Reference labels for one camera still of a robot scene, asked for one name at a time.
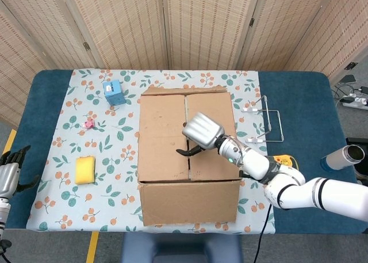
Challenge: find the yellow tape measure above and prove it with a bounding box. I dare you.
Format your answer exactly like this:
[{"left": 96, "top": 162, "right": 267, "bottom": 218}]
[{"left": 271, "top": 155, "right": 300, "bottom": 169}]

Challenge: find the woven folding screen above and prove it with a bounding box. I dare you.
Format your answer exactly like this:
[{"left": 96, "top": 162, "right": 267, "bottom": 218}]
[{"left": 0, "top": 0, "right": 368, "bottom": 125}]

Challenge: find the metal wire rack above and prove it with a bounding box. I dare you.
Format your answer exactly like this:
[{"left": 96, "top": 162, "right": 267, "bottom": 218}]
[{"left": 241, "top": 95, "right": 285, "bottom": 144}]

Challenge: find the small blue carton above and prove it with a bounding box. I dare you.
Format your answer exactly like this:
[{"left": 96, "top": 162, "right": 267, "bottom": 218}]
[{"left": 102, "top": 80, "right": 127, "bottom": 106}]

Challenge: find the white power strip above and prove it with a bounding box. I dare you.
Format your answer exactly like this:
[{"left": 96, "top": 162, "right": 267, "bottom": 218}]
[{"left": 340, "top": 94, "right": 368, "bottom": 110}]

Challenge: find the orange fruit print tablecloth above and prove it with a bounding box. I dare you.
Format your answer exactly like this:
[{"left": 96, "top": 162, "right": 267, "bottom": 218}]
[{"left": 26, "top": 69, "right": 276, "bottom": 235}]

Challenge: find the yellow sponge with green pad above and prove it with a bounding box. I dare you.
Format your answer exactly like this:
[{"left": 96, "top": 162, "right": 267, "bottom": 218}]
[{"left": 75, "top": 155, "right": 96, "bottom": 185}]

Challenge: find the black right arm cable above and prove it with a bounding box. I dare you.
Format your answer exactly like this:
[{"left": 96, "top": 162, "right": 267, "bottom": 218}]
[{"left": 257, "top": 202, "right": 274, "bottom": 263}]

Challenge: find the silver thermos bottle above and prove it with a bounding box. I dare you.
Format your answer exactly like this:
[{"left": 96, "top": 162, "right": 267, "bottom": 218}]
[{"left": 326, "top": 144, "right": 366, "bottom": 170}]

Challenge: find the black phone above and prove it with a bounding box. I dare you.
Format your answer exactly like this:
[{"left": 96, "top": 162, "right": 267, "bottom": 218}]
[{"left": 339, "top": 74, "right": 357, "bottom": 85}]

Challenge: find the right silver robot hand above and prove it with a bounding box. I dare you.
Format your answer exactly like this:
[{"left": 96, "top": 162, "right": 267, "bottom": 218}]
[{"left": 175, "top": 112, "right": 225, "bottom": 157}]

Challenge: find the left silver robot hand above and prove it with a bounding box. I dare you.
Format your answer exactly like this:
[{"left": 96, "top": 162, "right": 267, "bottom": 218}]
[{"left": 0, "top": 144, "right": 41, "bottom": 199}]

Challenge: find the red-topped cardboard box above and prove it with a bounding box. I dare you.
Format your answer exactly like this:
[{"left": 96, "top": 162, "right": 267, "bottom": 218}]
[{"left": 137, "top": 86, "right": 242, "bottom": 226}]

